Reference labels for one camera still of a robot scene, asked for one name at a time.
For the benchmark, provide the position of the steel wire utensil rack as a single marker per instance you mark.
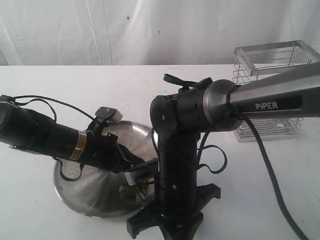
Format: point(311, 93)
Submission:
point(279, 86)

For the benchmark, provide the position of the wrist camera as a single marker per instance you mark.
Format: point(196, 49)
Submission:
point(146, 170)
point(108, 114)

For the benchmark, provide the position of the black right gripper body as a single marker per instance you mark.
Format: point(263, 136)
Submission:
point(178, 197)

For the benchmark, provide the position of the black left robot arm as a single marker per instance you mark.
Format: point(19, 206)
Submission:
point(30, 131)

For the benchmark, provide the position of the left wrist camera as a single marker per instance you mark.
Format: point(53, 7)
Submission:
point(108, 114)

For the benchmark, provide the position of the round steel plate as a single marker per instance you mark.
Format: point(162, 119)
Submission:
point(95, 193)

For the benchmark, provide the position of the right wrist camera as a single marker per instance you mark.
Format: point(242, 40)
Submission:
point(146, 170)

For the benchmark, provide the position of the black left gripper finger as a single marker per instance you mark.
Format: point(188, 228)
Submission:
point(127, 157)

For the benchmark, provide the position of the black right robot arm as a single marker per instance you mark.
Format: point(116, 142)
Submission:
point(183, 121)

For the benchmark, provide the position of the black handled serrated knife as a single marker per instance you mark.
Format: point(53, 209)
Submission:
point(143, 194)

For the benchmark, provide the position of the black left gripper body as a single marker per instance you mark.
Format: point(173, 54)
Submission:
point(103, 152)

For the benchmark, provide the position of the green cucumber piece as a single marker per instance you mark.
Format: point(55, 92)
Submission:
point(128, 192)

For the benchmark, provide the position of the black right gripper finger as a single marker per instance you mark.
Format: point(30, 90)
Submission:
point(187, 231)
point(149, 216)

